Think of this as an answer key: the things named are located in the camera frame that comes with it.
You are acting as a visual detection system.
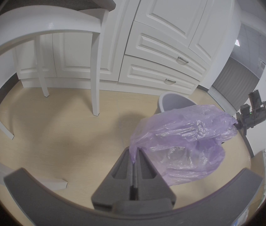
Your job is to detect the purple plastic bag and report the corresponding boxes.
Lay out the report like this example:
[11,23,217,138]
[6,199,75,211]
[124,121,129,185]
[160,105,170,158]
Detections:
[130,105,239,186]

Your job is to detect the grey curtain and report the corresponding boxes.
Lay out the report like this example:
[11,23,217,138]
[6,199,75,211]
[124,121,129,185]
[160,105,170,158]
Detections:
[212,57,261,112]

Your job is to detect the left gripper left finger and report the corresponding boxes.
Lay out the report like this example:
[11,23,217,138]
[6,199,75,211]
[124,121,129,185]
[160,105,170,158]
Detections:
[91,148,133,209]

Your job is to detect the white trash bin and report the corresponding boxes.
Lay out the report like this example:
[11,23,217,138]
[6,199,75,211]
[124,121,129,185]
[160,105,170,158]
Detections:
[155,91,197,115]

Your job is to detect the white chair with grey padding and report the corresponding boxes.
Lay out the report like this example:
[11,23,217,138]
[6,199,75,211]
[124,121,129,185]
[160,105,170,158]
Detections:
[0,0,116,191]

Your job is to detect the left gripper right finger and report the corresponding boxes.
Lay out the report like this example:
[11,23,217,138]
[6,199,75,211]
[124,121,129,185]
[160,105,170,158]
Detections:
[134,150,176,206]

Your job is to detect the white wardrobe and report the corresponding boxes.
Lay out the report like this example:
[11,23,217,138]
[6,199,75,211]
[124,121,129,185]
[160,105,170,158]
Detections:
[15,0,235,96]

